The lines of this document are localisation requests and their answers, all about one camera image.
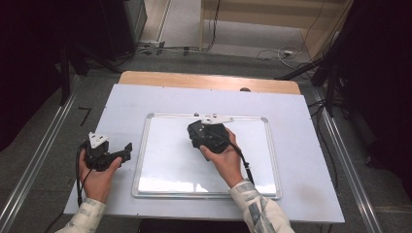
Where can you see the white table cover board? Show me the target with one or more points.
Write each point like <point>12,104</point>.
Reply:
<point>129,103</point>

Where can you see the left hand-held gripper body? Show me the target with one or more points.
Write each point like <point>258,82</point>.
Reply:
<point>97,158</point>

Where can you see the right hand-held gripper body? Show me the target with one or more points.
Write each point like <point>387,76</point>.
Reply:
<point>215,137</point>

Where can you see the power strip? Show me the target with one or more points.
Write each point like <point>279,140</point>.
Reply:
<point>150,44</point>

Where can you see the aluminium floor rail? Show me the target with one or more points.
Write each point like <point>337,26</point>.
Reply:
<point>39,155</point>
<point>353,181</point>

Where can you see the person's right hand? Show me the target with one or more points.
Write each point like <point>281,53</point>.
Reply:
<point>226,165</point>

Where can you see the wooden table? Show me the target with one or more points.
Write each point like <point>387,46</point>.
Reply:
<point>194,81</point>

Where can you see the black whiteboard eraser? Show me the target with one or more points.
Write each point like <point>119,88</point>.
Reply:
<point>195,134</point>

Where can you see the black cabinet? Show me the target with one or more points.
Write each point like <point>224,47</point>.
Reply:
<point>123,26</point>

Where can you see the person's left hand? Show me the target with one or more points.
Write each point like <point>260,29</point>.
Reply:
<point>97,184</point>

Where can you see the wooden shelf unit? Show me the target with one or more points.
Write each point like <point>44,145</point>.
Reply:
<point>259,19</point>

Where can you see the black tape corner mark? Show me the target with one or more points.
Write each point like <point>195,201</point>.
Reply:
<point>85,113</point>

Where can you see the white metal-framed whiteboard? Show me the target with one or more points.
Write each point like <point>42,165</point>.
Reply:
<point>175,168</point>

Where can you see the black metal stand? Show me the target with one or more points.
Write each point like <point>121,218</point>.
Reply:
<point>64,77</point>
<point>327,81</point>

